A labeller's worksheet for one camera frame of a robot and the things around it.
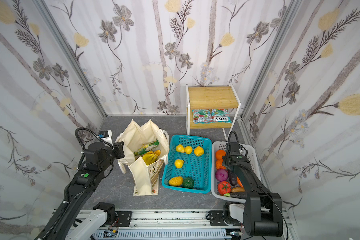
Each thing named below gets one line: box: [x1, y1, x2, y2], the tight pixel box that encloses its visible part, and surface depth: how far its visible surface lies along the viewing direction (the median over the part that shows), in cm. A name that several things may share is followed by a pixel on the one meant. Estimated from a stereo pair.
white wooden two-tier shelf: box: [185, 84, 242, 141], surface depth 95 cm
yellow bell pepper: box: [194, 146, 205, 157], surface depth 97 cm
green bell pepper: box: [182, 176, 194, 189], surface depth 83 cm
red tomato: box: [217, 180, 232, 196], surface depth 80 cm
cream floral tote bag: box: [115, 119, 170, 196], surface depth 80 cm
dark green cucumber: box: [230, 192, 247, 199], surface depth 76 cm
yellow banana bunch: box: [142, 149, 162, 166], surface depth 90 cm
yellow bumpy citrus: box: [168, 176, 184, 187], surface depth 84 cm
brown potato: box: [231, 187, 246, 193], surface depth 81 cm
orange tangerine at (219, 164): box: [216, 158, 226, 170], surface depth 90 cm
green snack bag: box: [133, 139, 159, 156], surface depth 90 cm
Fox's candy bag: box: [211, 108, 232, 124], surface depth 97 cm
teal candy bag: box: [192, 109, 213, 124], surface depth 97 cm
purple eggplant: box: [228, 169, 238, 186], surface depth 83 cm
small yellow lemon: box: [184, 145, 193, 155], surface depth 98 cm
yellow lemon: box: [175, 159, 184, 169], surface depth 92 cm
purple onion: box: [215, 169, 229, 182], surface depth 86 cm
